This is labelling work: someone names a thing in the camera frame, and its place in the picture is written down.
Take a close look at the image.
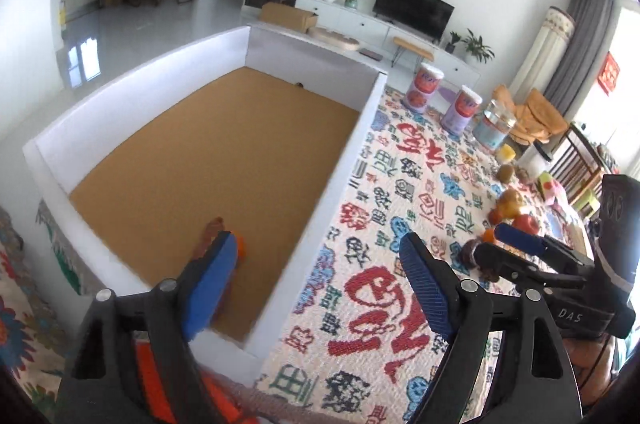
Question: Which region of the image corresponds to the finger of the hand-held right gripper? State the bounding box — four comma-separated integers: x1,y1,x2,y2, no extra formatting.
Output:
472,243,589,291
494,223,597,276

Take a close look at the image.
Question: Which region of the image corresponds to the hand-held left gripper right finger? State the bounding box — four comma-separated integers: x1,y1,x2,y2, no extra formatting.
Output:
400,231,586,424

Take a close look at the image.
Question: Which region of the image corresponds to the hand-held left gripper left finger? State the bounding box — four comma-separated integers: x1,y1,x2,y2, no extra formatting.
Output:
59,230,239,424

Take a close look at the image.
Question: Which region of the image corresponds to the brown sweet potato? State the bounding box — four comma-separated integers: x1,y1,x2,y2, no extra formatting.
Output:
460,240,481,266

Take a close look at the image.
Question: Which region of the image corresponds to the white box with cork bottom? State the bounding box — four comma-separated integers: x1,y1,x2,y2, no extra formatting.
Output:
22,24,389,372

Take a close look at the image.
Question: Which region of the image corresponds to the red round fruit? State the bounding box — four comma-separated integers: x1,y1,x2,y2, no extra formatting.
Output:
511,214,541,235

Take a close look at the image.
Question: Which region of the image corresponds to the large yellow fruit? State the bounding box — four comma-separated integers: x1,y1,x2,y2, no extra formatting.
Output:
495,189,527,214

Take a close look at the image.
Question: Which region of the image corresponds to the pink snack bag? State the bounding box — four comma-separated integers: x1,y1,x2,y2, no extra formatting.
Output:
537,173,568,205

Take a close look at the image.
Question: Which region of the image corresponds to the clear plastic nut container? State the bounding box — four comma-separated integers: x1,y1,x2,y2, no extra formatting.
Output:
520,143,553,177

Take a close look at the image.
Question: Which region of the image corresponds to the patterned woven tablecloth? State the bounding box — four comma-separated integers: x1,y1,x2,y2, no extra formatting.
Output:
255,86,601,424

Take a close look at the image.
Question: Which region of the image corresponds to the wooden chair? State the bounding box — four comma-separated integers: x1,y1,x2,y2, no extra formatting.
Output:
547,124,608,205

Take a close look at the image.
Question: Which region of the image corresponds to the glass jar with gold lid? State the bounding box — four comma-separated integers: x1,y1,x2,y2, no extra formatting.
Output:
472,99,517,153

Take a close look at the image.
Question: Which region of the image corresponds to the orange blanket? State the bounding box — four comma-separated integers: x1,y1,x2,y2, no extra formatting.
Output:
492,85,571,145

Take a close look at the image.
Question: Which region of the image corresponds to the covered standing air conditioner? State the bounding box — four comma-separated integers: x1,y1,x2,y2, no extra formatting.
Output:
510,6,577,105

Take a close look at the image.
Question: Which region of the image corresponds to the floral cloth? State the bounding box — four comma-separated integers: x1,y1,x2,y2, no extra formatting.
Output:
0,204,151,424

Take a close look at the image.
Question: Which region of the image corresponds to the large potted green plant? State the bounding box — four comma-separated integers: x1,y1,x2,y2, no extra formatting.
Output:
462,29,496,65

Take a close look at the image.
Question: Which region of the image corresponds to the grey curtain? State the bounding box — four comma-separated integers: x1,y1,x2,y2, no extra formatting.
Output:
542,0,617,117

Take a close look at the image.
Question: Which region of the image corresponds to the wooden bench stool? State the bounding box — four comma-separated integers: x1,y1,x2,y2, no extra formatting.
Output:
391,36,435,70

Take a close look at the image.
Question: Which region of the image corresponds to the black flat television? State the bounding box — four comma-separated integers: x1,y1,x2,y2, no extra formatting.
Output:
372,0,456,42

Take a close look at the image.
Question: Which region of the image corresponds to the round wooden tray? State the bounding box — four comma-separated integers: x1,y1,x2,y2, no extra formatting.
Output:
307,26,361,52

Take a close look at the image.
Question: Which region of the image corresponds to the white television cabinet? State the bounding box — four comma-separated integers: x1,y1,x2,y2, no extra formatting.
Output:
295,0,483,87

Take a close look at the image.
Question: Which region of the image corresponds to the cardboard box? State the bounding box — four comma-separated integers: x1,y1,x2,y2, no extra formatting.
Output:
260,1,319,34

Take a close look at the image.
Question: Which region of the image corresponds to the red wall decoration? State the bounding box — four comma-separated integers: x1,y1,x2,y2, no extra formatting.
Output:
598,52,621,96

